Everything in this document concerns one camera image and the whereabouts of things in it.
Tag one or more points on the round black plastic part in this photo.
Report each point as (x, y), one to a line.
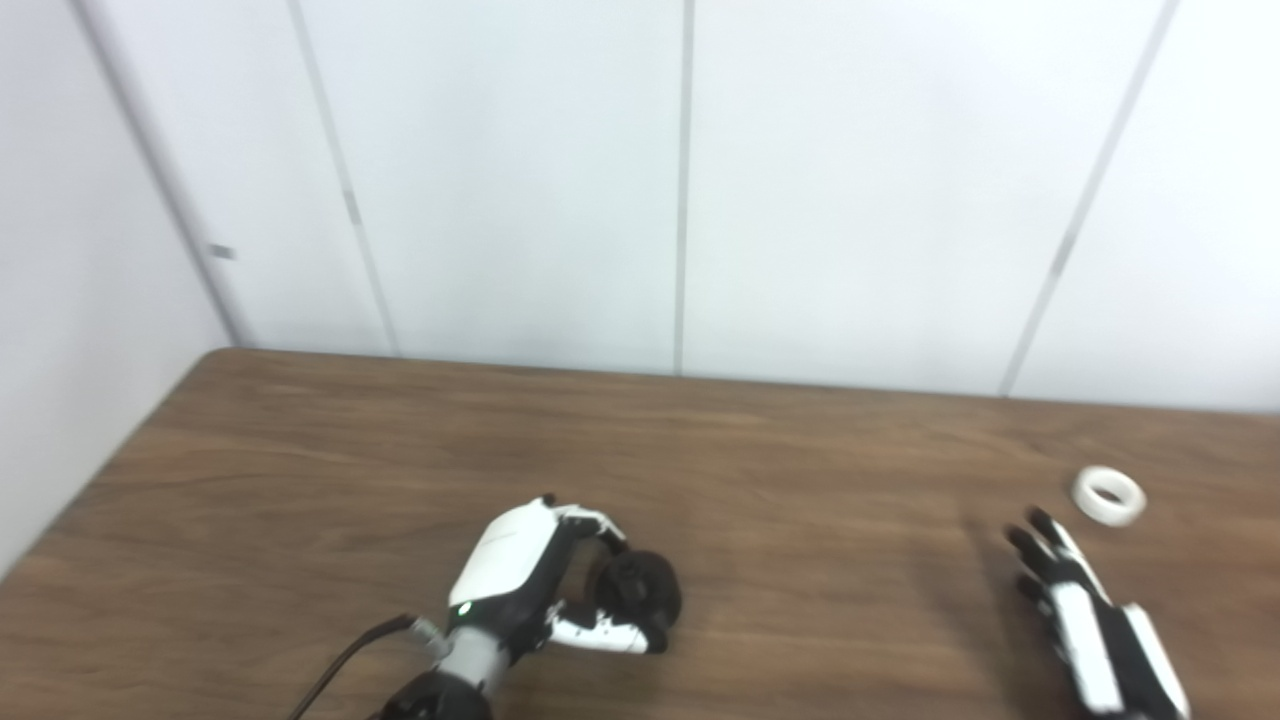
(640, 590)

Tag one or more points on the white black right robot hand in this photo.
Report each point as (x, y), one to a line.
(1090, 640)

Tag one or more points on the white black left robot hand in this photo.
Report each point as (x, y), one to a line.
(500, 560)

